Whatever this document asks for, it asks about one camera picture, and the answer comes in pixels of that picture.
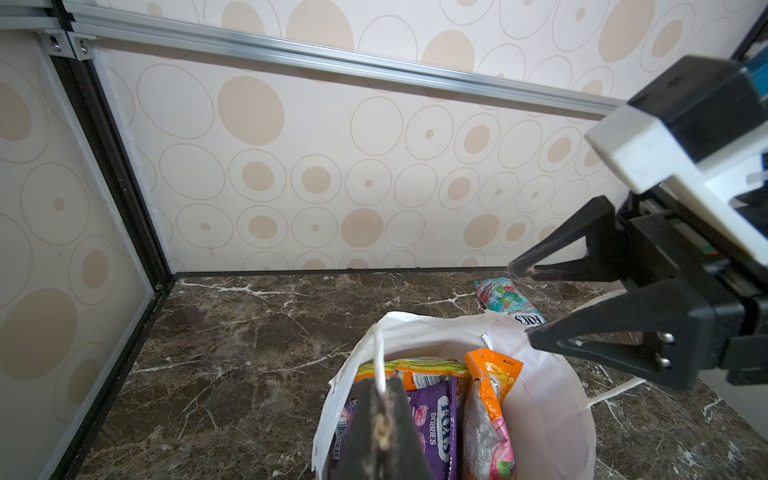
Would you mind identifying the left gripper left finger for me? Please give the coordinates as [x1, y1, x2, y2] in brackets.
[331, 379, 387, 479]

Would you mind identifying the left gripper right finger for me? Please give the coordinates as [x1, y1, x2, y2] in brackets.
[383, 377, 432, 480]

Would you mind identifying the teal Fox's candy packet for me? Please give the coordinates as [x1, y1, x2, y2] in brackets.
[475, 277, 546, 327]

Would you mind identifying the orange red Fox's packet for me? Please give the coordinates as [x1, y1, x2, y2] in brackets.
[462, 349, 523, 480]

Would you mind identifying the horizontal aluminium rail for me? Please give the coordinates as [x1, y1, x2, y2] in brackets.
[63, 1, 624, 118]

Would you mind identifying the red yellow Fox's packet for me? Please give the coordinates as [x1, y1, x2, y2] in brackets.
[384, 357, 470, 392]

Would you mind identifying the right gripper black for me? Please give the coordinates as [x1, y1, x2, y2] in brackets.
[506, 185, 768, 391]

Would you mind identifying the left diagonal aluminium rail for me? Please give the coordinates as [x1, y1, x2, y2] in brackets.
[0, 0, 61, 32]

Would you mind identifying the left black frame post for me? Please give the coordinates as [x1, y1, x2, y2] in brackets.
[47, 1, 175, 479]

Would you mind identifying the purple candy packet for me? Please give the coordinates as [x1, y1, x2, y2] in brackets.
[329, 378, 458, 479]

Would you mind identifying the white paper bag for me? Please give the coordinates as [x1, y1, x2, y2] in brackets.
[310, 290, 649, 480]

